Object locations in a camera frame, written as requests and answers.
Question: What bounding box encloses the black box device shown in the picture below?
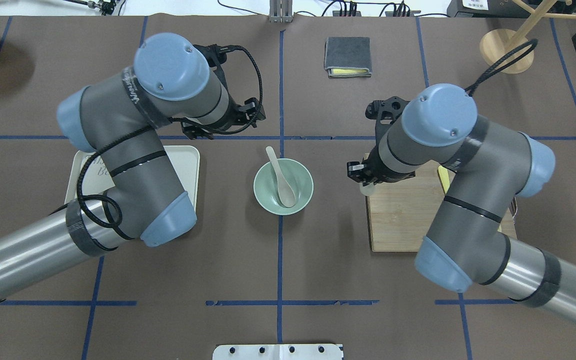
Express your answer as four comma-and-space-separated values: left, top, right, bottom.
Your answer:
446, 0, 576, 19

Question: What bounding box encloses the white ceramic spoon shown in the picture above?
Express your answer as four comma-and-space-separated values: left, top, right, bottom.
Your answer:
265, 146, 297, 208

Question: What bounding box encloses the wooden cutting board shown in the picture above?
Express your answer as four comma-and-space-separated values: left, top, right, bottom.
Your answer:
365, 153, 519, 253

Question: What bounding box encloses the wooden mug tree stand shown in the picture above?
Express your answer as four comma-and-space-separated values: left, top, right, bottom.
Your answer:
478, 0, 576, 75

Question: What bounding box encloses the white central pillar mount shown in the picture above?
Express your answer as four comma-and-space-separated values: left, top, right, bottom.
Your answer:
212, 342, 345, 360

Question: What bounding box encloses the black tripod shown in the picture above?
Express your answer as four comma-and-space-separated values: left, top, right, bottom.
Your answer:
66, 0, 118, 16

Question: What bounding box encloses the white rectangular tray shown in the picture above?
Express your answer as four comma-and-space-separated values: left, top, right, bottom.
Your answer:
64, 145, 201, 213

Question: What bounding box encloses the aluminium frame post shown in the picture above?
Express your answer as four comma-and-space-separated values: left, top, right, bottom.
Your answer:
269, 0, 294, 24

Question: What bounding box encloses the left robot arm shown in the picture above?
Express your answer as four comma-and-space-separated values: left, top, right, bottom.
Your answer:
0, 32, 265, 303

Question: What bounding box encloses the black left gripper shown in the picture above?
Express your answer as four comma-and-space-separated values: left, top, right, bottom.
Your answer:
181, 97, 266, 141

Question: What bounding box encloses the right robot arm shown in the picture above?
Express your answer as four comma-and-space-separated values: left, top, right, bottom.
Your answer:
347, 83, 576, 323

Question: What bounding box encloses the yellow plastic knife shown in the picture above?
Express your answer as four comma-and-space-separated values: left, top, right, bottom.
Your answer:
437, 165, 451, 195

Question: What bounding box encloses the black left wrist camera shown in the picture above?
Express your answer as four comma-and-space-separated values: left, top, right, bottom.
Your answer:
193, 44, 232, 68

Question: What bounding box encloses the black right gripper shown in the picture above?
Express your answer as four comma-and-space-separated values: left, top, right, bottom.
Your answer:
346, 155, 416, 186

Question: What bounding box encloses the green ceramic bowl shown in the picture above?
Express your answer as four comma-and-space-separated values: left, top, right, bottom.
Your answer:
253, 158, 314, 216

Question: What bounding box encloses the dark grey folded cloth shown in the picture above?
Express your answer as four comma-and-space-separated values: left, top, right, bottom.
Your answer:
323, 36, 373, 78

